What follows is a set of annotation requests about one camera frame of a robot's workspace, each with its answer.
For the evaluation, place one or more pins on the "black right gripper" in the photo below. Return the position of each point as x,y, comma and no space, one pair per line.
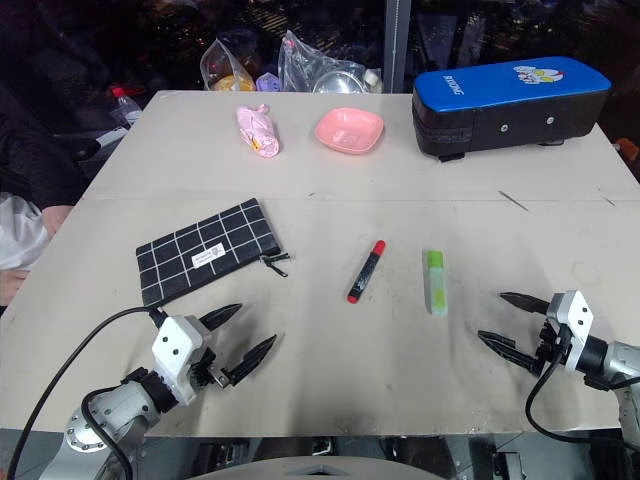
552,345

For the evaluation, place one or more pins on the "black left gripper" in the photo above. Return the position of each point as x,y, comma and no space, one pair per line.
210,372

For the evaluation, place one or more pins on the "black grid pencil pouch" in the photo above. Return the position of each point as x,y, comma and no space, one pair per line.
200,250

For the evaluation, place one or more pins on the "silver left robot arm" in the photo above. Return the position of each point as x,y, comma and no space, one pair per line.
115,405

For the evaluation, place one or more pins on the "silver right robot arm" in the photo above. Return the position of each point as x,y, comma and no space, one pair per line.
620,360

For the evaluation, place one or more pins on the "plastic bag with fruit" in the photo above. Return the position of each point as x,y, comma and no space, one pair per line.
227,70

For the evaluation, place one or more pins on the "green highlighter pen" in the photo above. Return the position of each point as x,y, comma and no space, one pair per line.
436,285

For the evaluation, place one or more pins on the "grey rounded shape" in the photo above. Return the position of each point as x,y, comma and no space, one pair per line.
280,470

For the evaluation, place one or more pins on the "red black marker pen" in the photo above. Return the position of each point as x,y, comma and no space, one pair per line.
365,272

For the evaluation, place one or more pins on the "pink folded cloth toy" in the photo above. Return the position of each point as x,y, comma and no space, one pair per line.
257,131

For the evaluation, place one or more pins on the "pink square bowl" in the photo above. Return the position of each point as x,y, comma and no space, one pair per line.
349,131

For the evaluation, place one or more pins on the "blue black padded box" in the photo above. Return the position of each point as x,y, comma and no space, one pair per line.
505,87

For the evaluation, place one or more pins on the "white cloth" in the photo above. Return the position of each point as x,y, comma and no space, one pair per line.
20,230

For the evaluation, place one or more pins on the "red-capped plastic bottle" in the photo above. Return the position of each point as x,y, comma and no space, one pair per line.
126,107

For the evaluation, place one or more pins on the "purple plastic snack bag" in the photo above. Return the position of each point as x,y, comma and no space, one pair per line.
267,82

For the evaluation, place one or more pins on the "round metal bowl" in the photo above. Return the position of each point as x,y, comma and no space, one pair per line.
337,84

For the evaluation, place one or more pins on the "bystander dark clothing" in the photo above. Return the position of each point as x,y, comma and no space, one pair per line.
35,150

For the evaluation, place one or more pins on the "small white bottle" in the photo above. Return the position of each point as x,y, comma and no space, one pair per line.
373,81

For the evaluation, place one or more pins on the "clear crumpled plastic bag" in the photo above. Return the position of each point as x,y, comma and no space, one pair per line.
305,60

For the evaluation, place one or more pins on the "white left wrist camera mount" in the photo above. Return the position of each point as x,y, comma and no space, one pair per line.
175,345

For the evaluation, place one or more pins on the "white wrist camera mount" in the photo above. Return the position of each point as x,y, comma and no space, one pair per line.
580,310
175,345

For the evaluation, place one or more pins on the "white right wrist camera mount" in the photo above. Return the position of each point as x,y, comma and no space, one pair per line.
580,310

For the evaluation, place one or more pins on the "grey metal post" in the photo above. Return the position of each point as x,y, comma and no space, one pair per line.
397,45

